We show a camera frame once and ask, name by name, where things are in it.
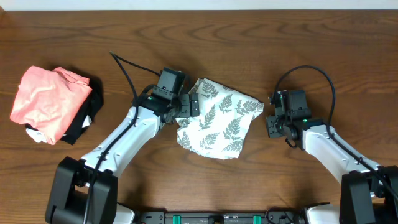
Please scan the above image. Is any white fern print dress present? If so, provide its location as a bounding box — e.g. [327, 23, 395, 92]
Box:
[176, 78, 264, 159]

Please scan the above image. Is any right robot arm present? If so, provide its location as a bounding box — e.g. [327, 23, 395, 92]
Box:
[266, 98, 397, 223]

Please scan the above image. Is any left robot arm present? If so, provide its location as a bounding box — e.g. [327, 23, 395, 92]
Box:
[45, 93, 200, 224]

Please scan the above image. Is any folded black garment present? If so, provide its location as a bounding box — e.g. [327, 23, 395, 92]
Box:
[24, 67, 105, 146]

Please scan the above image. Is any folded coral pink garment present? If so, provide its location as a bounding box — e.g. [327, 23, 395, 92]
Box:
[10, 66, 92, 145]

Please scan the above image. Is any white crumpled cloth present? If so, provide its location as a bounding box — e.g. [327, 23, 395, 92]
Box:
[26, 116, 92, 143]

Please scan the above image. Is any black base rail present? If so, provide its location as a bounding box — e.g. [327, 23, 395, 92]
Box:
[132, 207, 308, 224]

